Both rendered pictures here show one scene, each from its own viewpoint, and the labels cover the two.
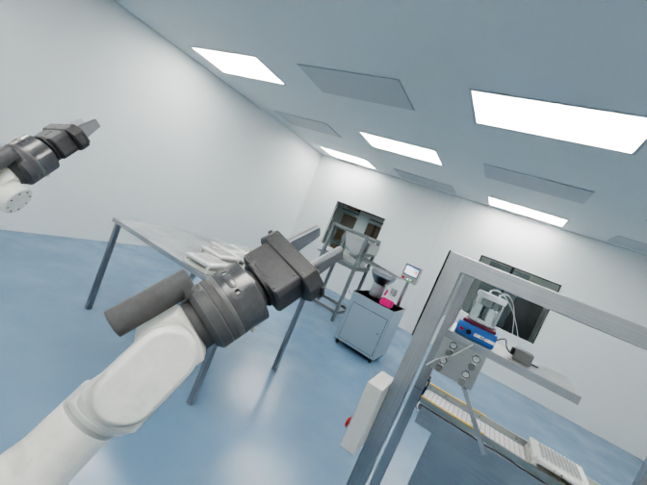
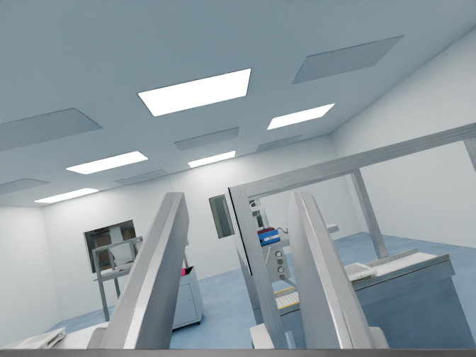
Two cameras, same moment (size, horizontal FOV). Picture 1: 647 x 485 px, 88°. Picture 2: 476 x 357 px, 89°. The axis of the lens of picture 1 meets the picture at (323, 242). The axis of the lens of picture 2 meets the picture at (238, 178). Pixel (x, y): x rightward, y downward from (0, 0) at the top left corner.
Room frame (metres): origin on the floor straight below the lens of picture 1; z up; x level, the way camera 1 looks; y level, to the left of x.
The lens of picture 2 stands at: (0.42, 0.05, 1.54)
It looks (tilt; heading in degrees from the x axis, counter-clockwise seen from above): 7 degrees up; 326
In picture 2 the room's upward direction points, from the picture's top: 15 degrees counter-clockwise
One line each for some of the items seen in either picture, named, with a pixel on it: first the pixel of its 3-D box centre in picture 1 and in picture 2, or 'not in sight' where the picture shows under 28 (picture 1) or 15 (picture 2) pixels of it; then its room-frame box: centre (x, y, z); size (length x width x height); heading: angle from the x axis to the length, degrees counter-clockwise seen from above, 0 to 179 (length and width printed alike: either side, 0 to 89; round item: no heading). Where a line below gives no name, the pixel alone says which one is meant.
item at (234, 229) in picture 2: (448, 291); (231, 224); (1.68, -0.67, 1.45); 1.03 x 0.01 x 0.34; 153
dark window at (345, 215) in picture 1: (352, 232); (113, 246); (7.78, -0.54, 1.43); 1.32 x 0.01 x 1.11; 61
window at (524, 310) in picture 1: (505, 297); (236, 212); (6.16, -3.50, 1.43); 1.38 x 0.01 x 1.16; 61
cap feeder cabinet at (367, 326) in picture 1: (369, 324); (178, 298); (4.59, -1.03, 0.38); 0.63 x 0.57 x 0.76; 61
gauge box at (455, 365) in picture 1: (458, 360); (268, 264); (1.76, -0.91, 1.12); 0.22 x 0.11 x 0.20; 63
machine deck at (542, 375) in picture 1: (505, 356); (287, 237); (1.79, -1.15, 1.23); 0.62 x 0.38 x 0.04; 63
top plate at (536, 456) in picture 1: (557, 463); (351, 271); (1.60, -1.49, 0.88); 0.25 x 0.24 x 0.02; 152
